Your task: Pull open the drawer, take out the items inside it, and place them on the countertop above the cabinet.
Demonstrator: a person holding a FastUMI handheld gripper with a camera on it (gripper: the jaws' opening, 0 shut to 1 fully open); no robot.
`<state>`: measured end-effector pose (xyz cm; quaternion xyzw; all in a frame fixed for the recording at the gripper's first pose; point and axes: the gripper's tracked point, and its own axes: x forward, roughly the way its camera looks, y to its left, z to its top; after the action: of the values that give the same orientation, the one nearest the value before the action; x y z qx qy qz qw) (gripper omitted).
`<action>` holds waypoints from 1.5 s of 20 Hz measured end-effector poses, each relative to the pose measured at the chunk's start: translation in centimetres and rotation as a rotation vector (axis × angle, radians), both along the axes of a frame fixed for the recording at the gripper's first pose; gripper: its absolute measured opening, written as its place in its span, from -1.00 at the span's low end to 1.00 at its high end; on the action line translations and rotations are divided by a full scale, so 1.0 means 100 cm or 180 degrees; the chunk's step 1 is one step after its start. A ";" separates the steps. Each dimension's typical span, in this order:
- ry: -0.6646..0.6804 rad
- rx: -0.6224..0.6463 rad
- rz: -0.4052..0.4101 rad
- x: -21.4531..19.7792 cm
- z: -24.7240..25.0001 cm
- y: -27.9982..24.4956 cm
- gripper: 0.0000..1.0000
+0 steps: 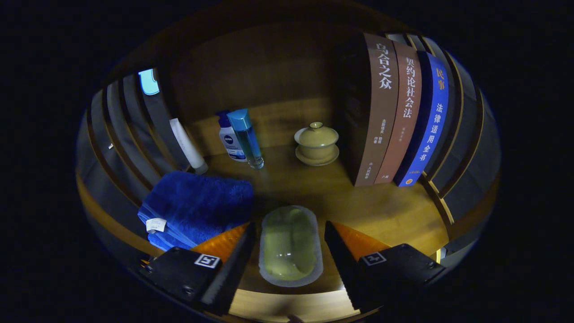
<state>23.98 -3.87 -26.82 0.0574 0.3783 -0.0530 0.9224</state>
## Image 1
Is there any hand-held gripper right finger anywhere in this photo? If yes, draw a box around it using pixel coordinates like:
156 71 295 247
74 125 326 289
324 220 447 312

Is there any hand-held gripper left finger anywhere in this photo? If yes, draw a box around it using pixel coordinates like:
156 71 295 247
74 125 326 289
139 221 257 316

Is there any wooden countertop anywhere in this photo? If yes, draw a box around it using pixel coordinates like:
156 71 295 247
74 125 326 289
76 144 451 297

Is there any wooden cabinet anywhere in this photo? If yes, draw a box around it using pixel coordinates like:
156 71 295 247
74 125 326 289
75 0 501 323

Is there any blue towel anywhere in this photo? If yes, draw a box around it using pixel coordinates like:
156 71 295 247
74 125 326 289
137 170 255 252

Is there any beige lidded teacup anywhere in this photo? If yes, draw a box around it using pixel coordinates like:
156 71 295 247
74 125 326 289
294 122 339 166

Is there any white lotion bottle blue cap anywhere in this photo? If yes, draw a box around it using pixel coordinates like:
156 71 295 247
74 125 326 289
217 111 247 162

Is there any white tube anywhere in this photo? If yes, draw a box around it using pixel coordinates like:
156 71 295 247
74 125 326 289
169 118 209 175

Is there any clear teal bottle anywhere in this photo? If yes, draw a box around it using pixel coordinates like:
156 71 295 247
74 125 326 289
226 108 265 170

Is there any dark brown book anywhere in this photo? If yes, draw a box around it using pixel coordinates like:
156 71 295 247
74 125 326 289
343 33 400 187

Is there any reddish brown book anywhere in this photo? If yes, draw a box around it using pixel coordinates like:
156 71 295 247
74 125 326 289
374 41 422 184

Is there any blue book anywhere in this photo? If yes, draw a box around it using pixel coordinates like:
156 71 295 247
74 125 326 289
394 51 449 187

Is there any black backdrop cloth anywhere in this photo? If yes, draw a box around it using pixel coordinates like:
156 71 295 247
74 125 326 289
90 67 189 198

